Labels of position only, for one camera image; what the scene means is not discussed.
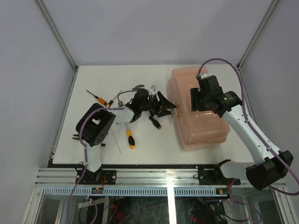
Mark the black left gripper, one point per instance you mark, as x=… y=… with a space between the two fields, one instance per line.
x=165 y=103

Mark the orange black handle pliers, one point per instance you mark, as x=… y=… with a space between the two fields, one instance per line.
x=76 y=137

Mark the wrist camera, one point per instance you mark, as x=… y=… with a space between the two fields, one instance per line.
x=203 y=76
x=152 y=89

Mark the claw hammer black handle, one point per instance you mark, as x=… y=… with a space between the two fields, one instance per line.
x=137 y=87

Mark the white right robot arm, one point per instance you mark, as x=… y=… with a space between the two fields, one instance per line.
x=269 y=162

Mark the aluminium front rail frame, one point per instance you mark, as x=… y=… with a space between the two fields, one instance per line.
x=128 y=177

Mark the black yellow screwdriver upper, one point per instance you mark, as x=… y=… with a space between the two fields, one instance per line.
x=112 y=100

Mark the pink translucent plastic toolbox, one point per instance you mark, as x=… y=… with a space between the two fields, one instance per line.
x=196 y=129

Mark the aluminium corner post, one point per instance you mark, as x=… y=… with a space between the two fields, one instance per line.
x=53 y=28
x=263 y=23

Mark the small orange handle screwdriver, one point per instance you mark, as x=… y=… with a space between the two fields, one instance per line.
x=100 y=100

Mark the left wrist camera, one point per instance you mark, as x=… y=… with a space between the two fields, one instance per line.
x=152 y=89

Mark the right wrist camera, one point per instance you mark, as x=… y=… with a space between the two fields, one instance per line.
x=203 y=76

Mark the slotted grey cable duct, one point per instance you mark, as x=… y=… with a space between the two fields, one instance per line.
x=130 y=191

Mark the left aluminium corner post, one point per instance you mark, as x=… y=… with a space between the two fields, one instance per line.
x=53 y=28

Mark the yellow black screwdriver lower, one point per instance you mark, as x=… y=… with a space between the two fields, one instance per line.
x=131 y=140

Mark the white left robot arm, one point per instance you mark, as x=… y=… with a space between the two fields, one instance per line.
x=96 y=123

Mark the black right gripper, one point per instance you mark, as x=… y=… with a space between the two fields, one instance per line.
x=194 y=94

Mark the black orange tip screwdriver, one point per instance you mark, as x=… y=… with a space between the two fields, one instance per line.
x=155 y=122

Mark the right aluminium corner post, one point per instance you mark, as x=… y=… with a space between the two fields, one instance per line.
x=263 y=23

